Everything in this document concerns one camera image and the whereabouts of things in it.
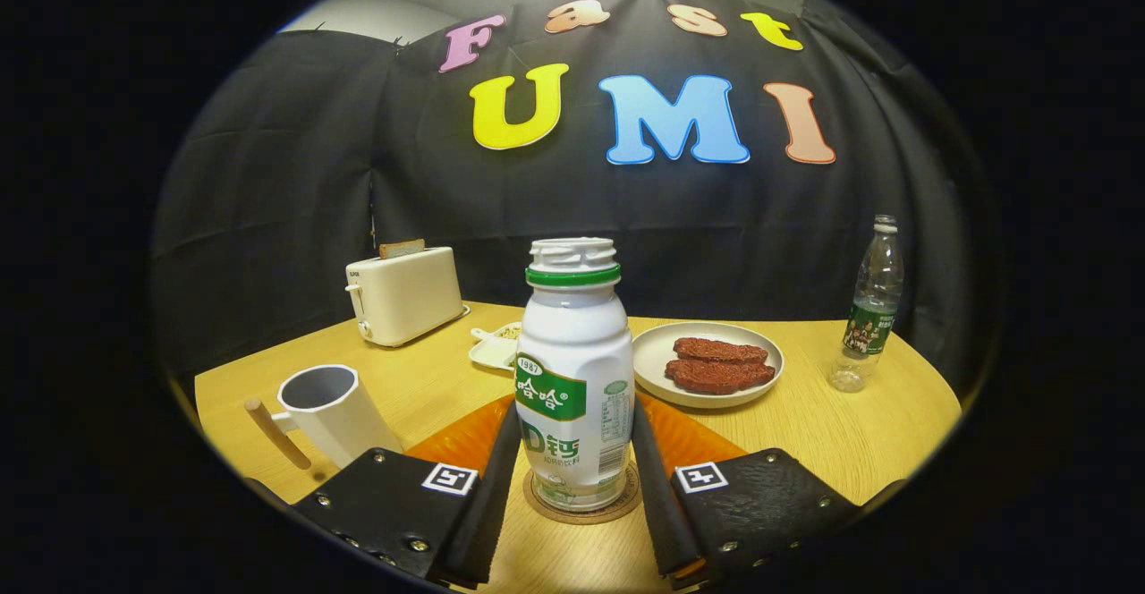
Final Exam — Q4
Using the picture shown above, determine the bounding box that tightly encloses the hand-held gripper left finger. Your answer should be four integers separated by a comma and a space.
291, 395, 522, 590

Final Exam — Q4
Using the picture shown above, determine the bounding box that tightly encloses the round cork coaster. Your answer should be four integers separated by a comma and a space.
522, 460, 643, 525

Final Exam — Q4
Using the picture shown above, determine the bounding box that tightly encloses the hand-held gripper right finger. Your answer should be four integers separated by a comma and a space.
631, 395, 864, 590

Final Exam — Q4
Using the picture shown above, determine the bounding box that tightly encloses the red meat slice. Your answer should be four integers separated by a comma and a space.
673, 336, 770, 365
664, 358, 777, 395

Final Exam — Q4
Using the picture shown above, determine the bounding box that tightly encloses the cream toaster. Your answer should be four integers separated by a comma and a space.
345, 246, 470, 348

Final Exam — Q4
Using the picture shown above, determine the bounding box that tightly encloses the white cup wooden handle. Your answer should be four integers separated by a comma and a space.
244, 364, 405, 471

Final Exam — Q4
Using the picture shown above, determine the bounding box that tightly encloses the black backdrop cloth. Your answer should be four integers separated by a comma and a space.
148, 0, 985, 398

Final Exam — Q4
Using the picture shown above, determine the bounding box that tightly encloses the wooden table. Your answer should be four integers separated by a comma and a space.
194, 301, 963, 594

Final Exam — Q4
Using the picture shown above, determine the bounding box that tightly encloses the white divided bean dish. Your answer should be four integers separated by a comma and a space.
469, 321, 522, 372

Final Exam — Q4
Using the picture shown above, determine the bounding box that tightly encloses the white juice bottle green label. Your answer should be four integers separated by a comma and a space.
515, 237, 636, 513

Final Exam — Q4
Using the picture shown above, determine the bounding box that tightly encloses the clear plastic water bottle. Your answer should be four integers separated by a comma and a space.
827, 214, 905, 394

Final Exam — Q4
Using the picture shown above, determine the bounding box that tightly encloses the white round plate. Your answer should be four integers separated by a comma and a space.
632, 321, 785, 411

